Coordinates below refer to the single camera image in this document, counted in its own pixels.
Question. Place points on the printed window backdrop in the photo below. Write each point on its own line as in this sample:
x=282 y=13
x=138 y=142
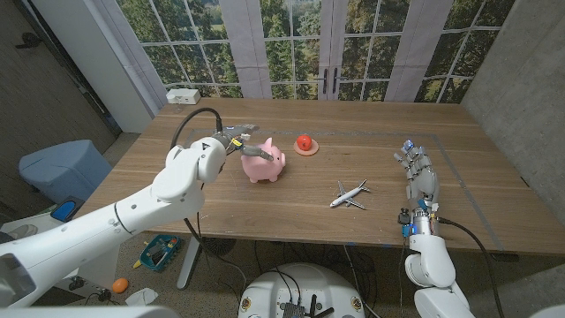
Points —
x=282 y=53

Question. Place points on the blue and black pad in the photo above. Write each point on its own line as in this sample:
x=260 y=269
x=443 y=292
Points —
x=65 y=210

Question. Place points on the white toy airplane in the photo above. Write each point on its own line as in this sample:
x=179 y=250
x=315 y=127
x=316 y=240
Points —
x=346 y=198

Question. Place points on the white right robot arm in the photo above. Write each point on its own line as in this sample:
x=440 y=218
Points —
x=430 y=260

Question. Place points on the black floor fan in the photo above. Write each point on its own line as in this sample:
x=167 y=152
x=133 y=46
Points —
x=218 y=245

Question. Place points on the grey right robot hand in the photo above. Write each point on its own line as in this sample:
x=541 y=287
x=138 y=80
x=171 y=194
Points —
x=423 y=181

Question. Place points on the pink plastic piggy bank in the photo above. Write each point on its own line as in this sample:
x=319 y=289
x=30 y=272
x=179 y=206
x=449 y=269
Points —
x=265 y=168

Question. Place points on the red toy strawberry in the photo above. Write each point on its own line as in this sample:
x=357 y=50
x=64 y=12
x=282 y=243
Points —
x=303 y=143

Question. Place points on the blue-grey bin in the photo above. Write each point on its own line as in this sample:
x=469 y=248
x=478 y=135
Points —
x=66 y=168

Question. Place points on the crumpled white tissue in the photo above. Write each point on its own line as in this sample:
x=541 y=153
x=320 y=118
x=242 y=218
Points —
x=141 y=297

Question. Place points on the grey and white shoe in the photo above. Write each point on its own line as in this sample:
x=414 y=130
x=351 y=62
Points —
x=22 y=230

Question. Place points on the teal toolbox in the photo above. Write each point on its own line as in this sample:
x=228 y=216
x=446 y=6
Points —
x=159 y=252

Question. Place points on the white table leg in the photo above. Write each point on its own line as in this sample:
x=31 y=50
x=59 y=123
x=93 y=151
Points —
x=189 y=265

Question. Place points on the white power box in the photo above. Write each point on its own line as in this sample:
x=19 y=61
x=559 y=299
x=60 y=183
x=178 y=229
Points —
x=183 y=96

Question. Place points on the white robot torso base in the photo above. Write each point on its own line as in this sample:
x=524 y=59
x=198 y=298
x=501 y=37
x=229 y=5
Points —
x=304 y=282

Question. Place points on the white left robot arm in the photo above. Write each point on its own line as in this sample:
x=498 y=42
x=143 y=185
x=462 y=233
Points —
x=110 y=225

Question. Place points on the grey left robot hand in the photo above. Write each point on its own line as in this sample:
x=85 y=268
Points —
x=234 y=139

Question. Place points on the orange ball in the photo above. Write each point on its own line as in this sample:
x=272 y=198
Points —
x=120 y=285

